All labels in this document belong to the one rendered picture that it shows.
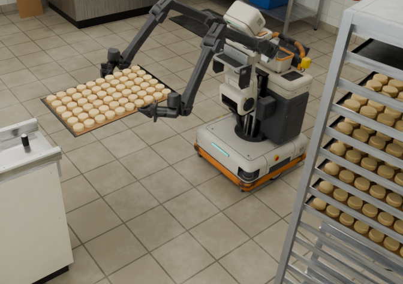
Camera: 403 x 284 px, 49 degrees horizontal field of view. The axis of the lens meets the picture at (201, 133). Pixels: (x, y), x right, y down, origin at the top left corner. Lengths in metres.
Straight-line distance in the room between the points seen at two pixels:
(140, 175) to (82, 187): 0.43
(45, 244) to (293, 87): 1.80
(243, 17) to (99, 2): 3.25
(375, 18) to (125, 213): 2.24
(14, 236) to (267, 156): 1.75
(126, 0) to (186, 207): 3.44
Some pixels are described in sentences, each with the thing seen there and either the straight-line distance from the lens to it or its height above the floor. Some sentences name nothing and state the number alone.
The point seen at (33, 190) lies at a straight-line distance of 2.28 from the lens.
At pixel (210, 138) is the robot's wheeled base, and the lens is 3.31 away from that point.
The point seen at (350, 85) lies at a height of 1.60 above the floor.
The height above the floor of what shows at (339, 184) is 1.23.
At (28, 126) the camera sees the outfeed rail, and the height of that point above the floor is 0.88.
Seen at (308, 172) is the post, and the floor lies 1.24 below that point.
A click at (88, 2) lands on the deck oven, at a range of 5.66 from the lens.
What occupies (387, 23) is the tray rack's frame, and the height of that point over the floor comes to 1.82.
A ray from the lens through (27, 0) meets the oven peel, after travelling 6.18.
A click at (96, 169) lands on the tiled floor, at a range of 3.45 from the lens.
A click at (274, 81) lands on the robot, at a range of 3.08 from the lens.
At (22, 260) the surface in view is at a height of 0.30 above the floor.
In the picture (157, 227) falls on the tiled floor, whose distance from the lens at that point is 3.00.
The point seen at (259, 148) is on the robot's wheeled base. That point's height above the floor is 0.28.
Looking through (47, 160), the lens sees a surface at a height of 0.86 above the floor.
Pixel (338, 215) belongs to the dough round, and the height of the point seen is 1.04.
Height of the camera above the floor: 2.24
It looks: 36 degrees down
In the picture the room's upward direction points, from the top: 4 degrees clockwise
